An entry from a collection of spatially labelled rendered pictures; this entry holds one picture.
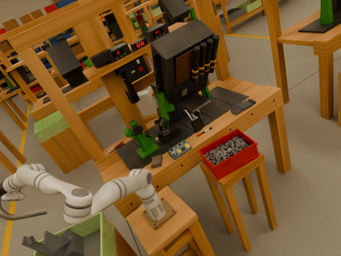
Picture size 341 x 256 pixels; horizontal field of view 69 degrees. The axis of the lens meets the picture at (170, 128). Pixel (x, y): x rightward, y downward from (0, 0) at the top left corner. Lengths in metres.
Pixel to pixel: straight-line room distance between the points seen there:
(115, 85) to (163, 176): 0.80
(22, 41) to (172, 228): 1.45
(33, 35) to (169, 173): 1.25
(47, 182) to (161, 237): 0.66
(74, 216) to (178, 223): 0.65
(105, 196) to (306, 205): 1.79
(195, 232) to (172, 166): 0.46
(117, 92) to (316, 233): 1.86
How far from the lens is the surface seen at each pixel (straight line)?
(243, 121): 1.94
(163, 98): 1.76
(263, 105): 2.04
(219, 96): 2.24
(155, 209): 1.41
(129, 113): 2.10
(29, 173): 1.15
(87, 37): 1.93
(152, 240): 1.44
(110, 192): 1.07
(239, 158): 1.60
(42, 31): 1.90
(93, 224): 1.66
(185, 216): 1.45
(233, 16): 7.01
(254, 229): 2.33
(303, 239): 2.27
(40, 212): 1.54
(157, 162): 1.72
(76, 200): 0.94
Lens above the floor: 1.96
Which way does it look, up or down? 31 degrees down
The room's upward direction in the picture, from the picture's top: 24 degrees counter-clockwise
